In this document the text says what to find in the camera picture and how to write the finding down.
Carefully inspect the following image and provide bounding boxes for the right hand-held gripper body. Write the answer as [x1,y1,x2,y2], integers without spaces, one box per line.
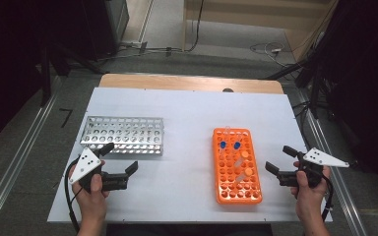
[277,147,350,190]

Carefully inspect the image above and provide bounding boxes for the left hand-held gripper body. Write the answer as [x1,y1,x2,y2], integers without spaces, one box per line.
[68,147,130,194]

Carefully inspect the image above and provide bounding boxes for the metal test tube rack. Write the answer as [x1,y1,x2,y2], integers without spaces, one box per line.
[79,115,164,155]

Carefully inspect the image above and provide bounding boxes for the orange plastic test tube rack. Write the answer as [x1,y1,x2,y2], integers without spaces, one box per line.
[212,127,264,206]

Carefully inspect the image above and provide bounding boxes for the person's left hand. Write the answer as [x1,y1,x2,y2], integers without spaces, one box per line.
[70,159,111,220]

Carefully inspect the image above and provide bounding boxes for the person's right hand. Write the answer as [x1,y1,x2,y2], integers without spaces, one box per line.
[289,160,333,214]

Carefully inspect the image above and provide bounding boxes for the black metal stand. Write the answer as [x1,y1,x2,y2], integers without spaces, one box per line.
[38,42,107,107]
[265,48,331,120]

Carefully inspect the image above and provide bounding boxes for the white board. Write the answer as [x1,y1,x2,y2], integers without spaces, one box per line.
[47,87,333,224]

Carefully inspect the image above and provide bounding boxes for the dark curtain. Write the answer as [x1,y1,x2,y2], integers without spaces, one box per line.
[0,0,87,154]
[321,0,378,200]

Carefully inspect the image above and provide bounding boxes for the wooden table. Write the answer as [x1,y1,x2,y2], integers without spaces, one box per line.
[97,73,284,95]

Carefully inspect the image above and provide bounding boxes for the black cabinet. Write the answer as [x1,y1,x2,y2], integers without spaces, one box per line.
[78,0,131,62]

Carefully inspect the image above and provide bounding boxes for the aluminium floor rail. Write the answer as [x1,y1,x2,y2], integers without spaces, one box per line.
[0,77,62,236]
[296,89,368,236]

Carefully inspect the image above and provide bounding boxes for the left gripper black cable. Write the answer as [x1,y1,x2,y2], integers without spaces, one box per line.
[63,156,82,234]

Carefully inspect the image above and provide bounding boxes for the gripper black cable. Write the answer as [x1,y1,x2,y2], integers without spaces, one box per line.
[320,173,336,222]
[63,156,82,234]

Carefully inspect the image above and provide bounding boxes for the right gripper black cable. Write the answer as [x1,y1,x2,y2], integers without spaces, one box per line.
[320,173,336,222]

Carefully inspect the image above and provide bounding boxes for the white floor cable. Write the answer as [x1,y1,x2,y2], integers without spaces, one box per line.
[249,41,297,69]

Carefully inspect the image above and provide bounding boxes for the black floor cables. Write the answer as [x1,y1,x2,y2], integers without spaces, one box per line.
[97,40,184,63]

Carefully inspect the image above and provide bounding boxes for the hanging black cable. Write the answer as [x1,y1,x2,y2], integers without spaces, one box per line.
[186,0,206,53]

